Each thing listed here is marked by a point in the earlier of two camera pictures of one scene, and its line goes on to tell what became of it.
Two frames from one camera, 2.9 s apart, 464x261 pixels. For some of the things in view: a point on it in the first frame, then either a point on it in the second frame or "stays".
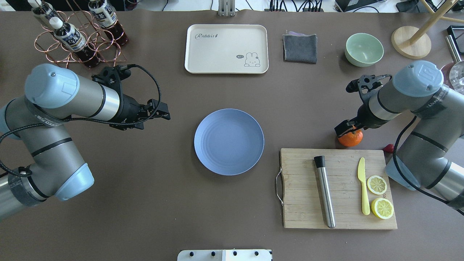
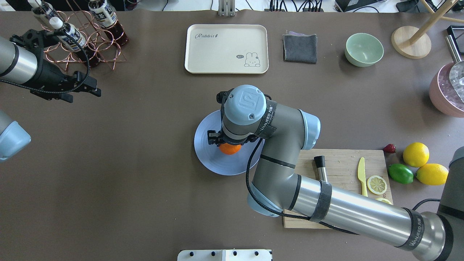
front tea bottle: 72,38 stays
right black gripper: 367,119 to 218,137
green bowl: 363,50 stays
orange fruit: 350,139 to 230,149
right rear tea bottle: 104,16 stays
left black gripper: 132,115 to 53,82
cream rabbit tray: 227,49 stays
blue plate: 229,141 stays
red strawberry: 389,148 stays
